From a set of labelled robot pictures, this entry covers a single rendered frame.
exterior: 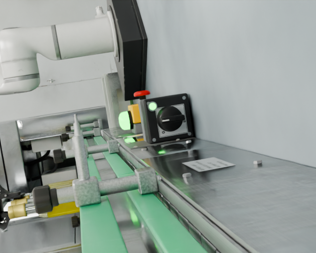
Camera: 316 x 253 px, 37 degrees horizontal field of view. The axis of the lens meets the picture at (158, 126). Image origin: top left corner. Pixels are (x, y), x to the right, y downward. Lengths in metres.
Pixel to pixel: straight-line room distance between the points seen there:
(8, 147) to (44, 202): 1.94
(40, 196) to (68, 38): 0.83
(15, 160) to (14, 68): 1.19
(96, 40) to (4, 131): 1.23
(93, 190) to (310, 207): 0.26
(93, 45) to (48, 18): 3.96
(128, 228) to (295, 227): 0.17
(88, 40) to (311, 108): 0.93
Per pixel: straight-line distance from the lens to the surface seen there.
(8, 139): 2.44
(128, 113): 1.13
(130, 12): 1.26
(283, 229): 0.28
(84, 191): 0.51
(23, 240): 1.52
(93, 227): 0.42
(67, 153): 0.97
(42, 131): 2.42
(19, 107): 5.20
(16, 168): 2.45
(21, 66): 1.30
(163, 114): 0.81
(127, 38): 1.20
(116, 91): 1.61
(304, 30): 0.44
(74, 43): 1.30
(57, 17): 5.25
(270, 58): 0.51
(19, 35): 1.31
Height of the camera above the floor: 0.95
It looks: 9 degrees down
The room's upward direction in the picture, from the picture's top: 100 degrees counter-clockwise
